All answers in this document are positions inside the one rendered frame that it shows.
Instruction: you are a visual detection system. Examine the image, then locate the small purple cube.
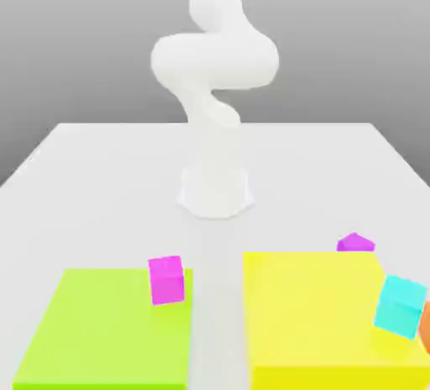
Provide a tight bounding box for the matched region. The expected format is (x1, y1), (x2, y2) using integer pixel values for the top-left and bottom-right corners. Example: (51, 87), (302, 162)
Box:
(336, 232), (376, 253)

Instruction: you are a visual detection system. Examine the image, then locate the large lime green box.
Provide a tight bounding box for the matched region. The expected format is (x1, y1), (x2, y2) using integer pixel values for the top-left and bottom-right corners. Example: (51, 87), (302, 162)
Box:
(12, 267), (195, 390)

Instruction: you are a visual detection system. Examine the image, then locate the small magenta cube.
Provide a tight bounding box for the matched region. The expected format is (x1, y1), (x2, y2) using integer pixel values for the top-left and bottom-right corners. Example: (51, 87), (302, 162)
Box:
(147, 255), (186, 307)

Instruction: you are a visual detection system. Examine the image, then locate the small cyan cube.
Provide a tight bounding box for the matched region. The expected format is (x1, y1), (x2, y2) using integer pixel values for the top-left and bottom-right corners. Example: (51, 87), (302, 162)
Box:
(373, 274), (428, 341)

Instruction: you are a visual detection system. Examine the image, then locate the small orange cube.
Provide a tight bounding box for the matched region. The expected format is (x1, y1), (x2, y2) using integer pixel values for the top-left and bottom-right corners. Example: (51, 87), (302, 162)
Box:
(418, 300), (430, 355)

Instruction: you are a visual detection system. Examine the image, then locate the large yellow box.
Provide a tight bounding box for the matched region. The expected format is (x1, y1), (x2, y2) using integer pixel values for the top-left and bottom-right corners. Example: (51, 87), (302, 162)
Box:
(242, 250), (430, 390)

